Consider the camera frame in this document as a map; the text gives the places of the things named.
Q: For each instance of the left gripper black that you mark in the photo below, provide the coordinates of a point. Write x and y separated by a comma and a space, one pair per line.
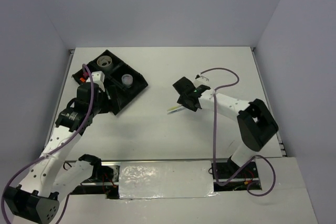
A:
110, 104

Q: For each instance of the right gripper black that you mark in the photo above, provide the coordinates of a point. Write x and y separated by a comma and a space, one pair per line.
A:
181, 100

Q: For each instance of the yellow pen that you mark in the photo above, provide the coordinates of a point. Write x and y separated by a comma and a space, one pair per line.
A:
174, 107

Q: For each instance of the clear jar of pins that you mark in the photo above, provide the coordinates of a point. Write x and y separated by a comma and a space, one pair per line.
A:
127, 80

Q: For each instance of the large clear tape roll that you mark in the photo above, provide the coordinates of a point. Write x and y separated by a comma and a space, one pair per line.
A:
103, 58

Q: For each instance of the small clear tape roll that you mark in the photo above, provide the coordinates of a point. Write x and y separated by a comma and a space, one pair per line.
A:
105, 63

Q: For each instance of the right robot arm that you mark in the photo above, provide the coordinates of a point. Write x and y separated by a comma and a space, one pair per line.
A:
255, 122

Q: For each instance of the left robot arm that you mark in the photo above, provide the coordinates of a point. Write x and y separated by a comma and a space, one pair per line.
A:
37, 197

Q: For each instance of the silver foil cover plate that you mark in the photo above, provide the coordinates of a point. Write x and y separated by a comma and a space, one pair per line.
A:
160, 180

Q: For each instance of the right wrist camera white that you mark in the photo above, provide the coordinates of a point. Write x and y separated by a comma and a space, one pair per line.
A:
200, 77

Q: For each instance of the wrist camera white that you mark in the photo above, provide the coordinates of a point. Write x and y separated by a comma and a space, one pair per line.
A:
200, 77
98, 78

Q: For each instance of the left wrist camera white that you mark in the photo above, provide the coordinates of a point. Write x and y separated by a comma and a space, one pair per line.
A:
98, 78

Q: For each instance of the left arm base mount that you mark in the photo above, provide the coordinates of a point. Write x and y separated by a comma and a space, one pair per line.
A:
106, 183

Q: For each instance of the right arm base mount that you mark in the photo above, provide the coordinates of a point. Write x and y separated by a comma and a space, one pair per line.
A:
248, 175

